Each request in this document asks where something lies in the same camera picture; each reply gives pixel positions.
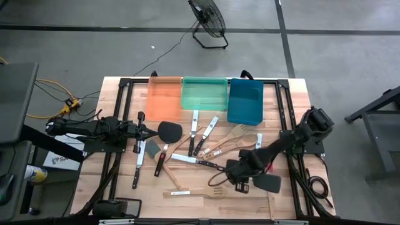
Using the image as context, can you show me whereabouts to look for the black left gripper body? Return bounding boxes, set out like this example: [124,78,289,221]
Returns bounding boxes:
[124,111,148,154]

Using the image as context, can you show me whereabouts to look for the wooden spork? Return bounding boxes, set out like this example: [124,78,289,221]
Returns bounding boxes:
[196,124,249,159]

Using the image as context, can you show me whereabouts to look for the blue plastic bin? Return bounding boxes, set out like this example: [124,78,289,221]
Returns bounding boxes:
[226,77,265,126]

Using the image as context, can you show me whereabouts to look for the white cardboard box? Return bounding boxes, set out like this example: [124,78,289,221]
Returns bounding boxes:
[42,133,87,172]

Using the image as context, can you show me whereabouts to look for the yellow and white canister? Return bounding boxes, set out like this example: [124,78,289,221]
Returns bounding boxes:
[24,164,49,184]

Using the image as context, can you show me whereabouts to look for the slotted wooden spatula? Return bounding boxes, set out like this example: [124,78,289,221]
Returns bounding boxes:
[162,186,226,199]

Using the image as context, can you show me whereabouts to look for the black fan power cable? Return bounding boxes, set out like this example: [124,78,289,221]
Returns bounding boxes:
[132,20,199,78]

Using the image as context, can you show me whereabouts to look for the grey desk top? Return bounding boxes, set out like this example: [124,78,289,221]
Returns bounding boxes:
[0,61,40,144]

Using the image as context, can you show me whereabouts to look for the grey square pad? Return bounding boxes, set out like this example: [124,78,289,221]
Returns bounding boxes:
[144,139,162,159]

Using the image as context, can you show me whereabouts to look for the wooden spoon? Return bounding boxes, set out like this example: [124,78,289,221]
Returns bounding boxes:
[202,133,259,161]

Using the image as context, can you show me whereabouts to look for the black power plug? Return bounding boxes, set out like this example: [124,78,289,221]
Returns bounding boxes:
[64,97,83,109]

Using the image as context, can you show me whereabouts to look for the black floor fan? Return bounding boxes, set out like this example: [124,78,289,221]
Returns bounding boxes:
[187,0,229,50]

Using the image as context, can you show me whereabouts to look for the black turner red-black handle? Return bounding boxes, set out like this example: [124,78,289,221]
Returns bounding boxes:
[153,121,184,178]

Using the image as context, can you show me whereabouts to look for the green plastic bin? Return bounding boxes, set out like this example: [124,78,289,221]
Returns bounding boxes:
[181,76,229,112]

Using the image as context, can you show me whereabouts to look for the dark grey turner spatula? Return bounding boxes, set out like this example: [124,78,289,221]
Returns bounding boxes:
[252,173,282,194]

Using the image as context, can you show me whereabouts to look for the yellow extension cable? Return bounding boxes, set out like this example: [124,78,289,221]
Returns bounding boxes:
[0,56,83,120]

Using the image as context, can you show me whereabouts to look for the coiled black cable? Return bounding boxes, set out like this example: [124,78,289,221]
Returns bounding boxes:
[304,168,334,209]

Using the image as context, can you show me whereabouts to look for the black metal stand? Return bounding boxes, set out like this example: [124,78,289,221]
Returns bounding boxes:
[344,84,400,182]

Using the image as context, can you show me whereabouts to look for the orange plastic bin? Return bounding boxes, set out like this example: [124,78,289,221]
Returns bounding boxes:
[145,76,183,123]

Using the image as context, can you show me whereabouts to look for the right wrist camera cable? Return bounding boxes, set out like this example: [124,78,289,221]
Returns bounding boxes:
[207,167,240,188]

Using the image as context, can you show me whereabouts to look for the black support beam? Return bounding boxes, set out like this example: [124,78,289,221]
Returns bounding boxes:
[19,124,86,163]

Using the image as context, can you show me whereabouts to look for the grey cabinet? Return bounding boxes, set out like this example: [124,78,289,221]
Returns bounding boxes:
[0,139,34,221]

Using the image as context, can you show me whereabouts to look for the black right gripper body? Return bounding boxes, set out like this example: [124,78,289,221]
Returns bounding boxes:
[224,158,253,186]

